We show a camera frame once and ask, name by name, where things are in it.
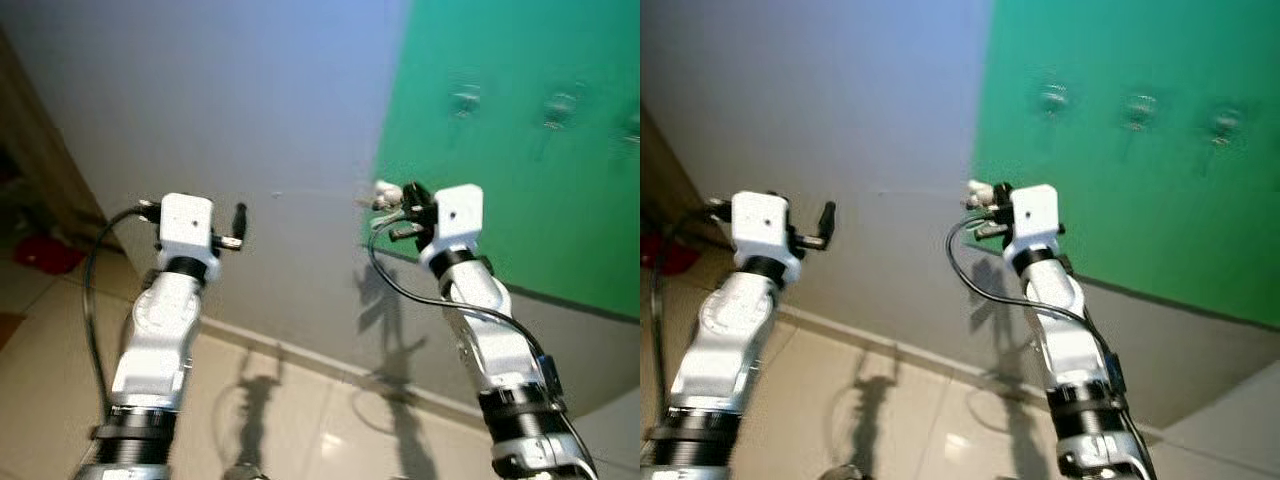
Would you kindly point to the red object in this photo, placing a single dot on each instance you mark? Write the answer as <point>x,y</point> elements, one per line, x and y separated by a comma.
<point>660,250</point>
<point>45,255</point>

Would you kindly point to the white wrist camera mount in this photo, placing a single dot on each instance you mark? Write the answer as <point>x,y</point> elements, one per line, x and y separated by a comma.
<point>1035,215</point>
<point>187,225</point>
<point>760,222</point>
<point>455,220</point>

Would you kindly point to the green wall board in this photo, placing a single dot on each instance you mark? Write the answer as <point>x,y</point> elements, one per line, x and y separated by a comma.
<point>520,200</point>
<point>1150,200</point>

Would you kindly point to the clear wall hook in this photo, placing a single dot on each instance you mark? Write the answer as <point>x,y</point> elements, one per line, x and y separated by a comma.
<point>560,108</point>
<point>1225,122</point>
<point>465,100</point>
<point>632,125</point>
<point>1139,110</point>
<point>1052,98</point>

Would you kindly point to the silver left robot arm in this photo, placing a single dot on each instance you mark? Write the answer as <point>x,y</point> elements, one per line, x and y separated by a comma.
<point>730,340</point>
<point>160,340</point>

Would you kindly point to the keys with white tag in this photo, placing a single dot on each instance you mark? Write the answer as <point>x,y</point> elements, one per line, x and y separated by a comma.
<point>384,192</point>
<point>975,190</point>

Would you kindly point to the brown wooden door frame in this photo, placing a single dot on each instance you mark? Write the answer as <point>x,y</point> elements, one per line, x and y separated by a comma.
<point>660,170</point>
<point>40,150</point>

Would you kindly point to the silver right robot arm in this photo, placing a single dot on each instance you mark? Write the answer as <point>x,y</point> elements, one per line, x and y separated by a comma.
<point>490,340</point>
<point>1065,330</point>

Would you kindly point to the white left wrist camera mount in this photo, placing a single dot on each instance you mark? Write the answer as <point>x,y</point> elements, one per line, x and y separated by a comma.
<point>187,225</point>
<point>760,222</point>

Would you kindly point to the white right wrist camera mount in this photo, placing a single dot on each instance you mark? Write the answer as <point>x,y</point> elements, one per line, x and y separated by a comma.
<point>455,220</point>
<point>1035,215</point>

